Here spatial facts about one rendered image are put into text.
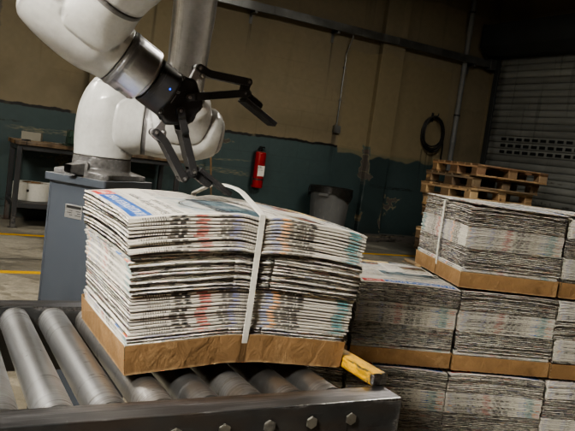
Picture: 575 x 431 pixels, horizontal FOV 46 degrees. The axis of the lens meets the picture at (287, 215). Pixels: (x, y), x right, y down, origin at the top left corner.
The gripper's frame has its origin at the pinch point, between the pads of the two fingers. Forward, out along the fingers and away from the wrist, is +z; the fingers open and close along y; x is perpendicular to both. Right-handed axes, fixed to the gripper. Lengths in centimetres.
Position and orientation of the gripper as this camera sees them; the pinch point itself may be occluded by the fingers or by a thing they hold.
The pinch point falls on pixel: (246, 153)
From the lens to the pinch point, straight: 113.3
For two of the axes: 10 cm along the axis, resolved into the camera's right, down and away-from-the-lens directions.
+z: 7.1, 5.2, 4.8
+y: -5.3, 8.4, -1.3
